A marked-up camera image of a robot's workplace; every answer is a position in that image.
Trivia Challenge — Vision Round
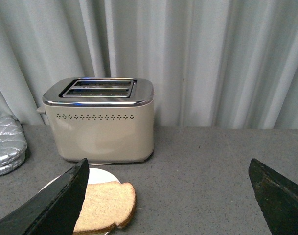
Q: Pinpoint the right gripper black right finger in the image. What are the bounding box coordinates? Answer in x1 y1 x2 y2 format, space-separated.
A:
248 159 298 235

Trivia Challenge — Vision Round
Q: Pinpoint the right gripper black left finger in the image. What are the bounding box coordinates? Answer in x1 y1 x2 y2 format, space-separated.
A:
0 159 89 235

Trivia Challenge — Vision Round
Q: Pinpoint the slice of brown bread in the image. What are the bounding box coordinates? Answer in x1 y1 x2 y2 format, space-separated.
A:
73 181 137 235

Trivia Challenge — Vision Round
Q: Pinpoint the beige two-slot toaster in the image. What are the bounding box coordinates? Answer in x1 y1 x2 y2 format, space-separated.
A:
37 77 154 165

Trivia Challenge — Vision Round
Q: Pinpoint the white round plate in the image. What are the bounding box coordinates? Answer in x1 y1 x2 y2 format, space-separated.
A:
38 167 121 235

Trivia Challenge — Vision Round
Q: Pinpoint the lower silver quilted oven mitt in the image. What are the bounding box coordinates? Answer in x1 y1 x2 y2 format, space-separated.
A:
0 152 25 176

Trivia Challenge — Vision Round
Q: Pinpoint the silver quilted oven mitt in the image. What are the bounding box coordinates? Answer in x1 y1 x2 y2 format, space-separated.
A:
0 116 27 163
0 152 25 176

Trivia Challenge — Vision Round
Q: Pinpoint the upper silver quilted oven mitt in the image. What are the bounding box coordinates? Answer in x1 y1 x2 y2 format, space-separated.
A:
0 116 27 163

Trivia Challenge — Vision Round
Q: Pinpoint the grey curtain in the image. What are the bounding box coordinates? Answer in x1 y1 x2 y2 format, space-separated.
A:
0 0 298 129

